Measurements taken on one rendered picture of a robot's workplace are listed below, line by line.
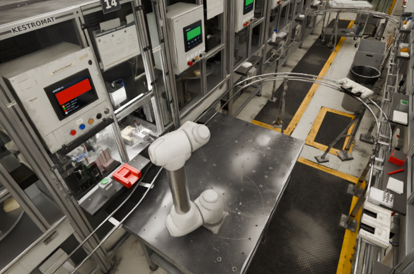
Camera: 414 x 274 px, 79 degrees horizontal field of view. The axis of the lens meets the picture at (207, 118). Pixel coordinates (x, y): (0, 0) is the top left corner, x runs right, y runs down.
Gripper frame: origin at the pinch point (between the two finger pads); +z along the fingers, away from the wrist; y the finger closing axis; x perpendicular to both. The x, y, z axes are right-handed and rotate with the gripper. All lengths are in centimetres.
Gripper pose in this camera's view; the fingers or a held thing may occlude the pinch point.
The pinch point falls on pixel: (146, 135)
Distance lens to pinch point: 203.4
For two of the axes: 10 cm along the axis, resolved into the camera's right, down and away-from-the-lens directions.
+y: -0.1, -7.8, -6.2
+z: -8.4, -3.3, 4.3
